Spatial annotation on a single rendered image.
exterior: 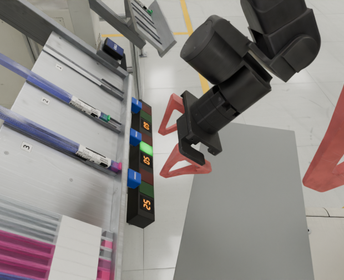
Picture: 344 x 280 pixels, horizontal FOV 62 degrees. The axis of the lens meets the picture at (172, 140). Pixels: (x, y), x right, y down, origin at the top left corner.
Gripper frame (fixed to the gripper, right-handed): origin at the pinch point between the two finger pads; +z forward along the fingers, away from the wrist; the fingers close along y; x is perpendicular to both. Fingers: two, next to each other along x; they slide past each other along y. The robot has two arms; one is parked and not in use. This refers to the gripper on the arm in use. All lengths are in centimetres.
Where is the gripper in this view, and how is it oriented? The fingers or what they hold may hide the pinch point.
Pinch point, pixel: (164, 150)
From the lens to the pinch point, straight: 48.8
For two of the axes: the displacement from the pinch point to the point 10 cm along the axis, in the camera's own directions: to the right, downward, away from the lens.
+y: 0.6, 7.1, -7.0
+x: 7.4, 4.4, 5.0
